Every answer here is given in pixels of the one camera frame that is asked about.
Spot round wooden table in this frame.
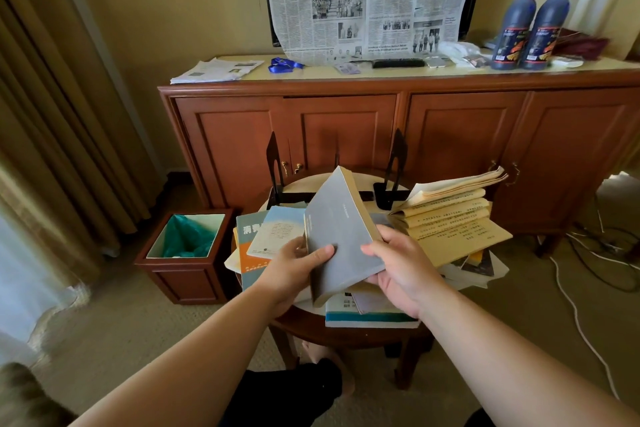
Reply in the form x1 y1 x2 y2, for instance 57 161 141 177
259 171 436 390

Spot dark red bag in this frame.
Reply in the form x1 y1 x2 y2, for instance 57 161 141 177
552 27 611 61

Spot dark blue red-capped bottle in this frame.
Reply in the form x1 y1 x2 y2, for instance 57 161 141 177
491 0 541 71
519 0 576 70

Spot white plastic bag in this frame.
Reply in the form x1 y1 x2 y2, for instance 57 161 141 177
439 40 483 67

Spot wooden sideboard cabinet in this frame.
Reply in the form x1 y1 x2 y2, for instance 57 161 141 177
157 56 640 238

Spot person's left hand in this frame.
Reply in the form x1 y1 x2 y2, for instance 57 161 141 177
252 236 336 318

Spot yellowed blue cover book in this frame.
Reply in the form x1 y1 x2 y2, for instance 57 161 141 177
387 166 515 268

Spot white sheer curtain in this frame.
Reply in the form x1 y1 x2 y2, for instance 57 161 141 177
0 213 93 368

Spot black remote control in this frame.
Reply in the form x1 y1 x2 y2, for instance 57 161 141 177
371 58 426 69

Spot blue lanyard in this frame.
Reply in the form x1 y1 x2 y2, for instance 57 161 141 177
267 57 306 74

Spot person's right leg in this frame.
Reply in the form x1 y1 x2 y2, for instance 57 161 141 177
465 409 496 427

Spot small white blue book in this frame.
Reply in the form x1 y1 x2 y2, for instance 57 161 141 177
246 206 307 261

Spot person's right hand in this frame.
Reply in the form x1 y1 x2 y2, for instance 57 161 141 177
361 225 453 320

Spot person's left forearm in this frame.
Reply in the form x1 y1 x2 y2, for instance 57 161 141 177
69 286 281 427

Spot grey cover book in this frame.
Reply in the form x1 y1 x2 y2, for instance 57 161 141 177
303 166 386 308

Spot beige curtain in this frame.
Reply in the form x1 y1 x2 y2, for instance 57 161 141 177
0 0 166 288

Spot wooden trash bin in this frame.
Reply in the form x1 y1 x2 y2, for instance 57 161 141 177
133 209 236 306

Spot white cable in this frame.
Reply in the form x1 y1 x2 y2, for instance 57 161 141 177
549 231 640 400

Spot person's right forearm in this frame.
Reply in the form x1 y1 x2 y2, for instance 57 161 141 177
417 289 640 427

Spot white paper sheets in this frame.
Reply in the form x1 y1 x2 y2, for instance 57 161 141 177
439 251 511 290

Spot teal orange cover book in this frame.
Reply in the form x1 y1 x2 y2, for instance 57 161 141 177
233 211 273 292

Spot large white teal textbook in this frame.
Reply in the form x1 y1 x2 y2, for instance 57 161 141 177
325 291 421 329

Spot green bin liner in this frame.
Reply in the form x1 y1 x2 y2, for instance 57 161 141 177
146 213 226 259

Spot black metal bookend rack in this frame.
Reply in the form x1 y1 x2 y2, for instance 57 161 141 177
265 129 416 212

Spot black cable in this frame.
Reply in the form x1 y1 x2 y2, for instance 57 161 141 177
567 221 640 292

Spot folded newspaper pile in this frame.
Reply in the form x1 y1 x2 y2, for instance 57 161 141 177
169 57 265 85

